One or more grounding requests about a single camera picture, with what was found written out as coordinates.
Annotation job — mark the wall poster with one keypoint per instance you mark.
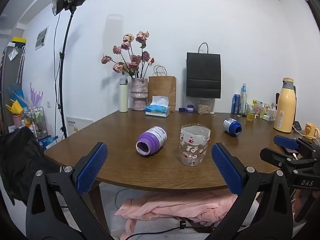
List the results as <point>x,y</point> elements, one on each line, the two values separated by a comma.
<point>41,38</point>

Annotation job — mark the white power strip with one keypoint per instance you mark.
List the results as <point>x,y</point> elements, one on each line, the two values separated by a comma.
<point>268,116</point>

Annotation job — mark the wooden table leg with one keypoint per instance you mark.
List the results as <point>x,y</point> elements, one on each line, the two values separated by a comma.
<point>98,205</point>

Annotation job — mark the small purple jar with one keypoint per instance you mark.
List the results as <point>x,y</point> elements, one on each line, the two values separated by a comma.
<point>190,108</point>

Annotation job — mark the yellow thermos jug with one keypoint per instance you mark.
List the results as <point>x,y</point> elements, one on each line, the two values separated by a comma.
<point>283,110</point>

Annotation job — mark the blue bottle lying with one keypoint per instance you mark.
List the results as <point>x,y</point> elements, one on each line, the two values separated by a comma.
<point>232,127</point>

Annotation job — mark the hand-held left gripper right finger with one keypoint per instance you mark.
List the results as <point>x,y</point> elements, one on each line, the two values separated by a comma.
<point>226,170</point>

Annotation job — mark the white thermos bottle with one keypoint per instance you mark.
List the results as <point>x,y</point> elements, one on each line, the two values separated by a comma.
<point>123,97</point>

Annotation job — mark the blue drink can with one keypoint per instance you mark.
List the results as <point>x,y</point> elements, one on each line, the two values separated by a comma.
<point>235,104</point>

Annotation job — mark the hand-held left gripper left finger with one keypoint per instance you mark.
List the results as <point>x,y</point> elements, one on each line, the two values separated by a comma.
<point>92,167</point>

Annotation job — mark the dried pink roses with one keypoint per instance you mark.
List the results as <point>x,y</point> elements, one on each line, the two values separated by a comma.
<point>135,60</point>

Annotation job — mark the blue tissue box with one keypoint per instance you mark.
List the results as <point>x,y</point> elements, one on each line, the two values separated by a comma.
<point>157,110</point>

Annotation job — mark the black paper bag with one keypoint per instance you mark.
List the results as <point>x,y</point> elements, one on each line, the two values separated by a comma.
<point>203,75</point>

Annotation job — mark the black studio light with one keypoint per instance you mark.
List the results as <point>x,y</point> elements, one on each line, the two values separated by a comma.
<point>70,1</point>

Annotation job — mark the purple phone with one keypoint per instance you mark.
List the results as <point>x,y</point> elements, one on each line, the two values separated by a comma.
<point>290,151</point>

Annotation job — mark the glass of yellow drink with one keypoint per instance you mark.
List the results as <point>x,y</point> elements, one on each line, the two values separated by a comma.
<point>250,116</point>

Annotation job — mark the clear glass bottle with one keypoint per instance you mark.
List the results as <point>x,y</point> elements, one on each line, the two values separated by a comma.
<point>243,100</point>

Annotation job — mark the brown paper bag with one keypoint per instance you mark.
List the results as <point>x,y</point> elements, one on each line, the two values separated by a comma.
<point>162,87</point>

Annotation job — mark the yellow box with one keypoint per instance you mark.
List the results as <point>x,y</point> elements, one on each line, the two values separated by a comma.
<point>19,40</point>

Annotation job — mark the pink cloth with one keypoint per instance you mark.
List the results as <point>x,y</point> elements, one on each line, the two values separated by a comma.
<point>175,205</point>

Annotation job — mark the purple hangers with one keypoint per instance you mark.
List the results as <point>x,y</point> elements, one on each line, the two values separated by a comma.
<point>36,96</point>

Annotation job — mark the grey fridge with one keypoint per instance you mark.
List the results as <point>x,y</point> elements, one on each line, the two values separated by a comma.
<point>10,85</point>

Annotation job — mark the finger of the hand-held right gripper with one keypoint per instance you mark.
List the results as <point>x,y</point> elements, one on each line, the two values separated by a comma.
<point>275,157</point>
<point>286,142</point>

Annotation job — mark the black light stand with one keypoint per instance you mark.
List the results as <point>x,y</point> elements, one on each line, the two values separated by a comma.
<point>62,80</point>

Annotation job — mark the yellow mug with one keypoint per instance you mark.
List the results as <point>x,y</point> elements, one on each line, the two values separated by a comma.
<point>310,130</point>

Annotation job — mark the clear jar of oats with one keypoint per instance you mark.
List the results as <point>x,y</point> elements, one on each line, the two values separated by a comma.
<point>204,108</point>

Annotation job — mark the pink stone vase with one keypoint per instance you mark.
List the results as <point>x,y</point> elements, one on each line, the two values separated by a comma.
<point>139,95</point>

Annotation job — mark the purple bottle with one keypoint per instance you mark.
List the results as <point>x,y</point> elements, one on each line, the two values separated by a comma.
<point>151,141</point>

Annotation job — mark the black jacket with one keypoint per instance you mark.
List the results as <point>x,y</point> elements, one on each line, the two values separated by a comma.
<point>22,160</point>

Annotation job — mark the blue hangers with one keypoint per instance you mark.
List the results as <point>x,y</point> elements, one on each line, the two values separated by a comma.
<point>16,93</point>

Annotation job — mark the clear printed glass cup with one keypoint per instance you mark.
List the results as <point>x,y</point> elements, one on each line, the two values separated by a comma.
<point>194,145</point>

